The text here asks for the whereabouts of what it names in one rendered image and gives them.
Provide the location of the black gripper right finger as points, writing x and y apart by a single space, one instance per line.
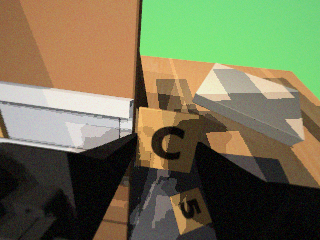
244 207

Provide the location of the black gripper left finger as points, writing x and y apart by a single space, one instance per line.
89 179

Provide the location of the grey flat rectangular box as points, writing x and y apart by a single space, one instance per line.
266 107

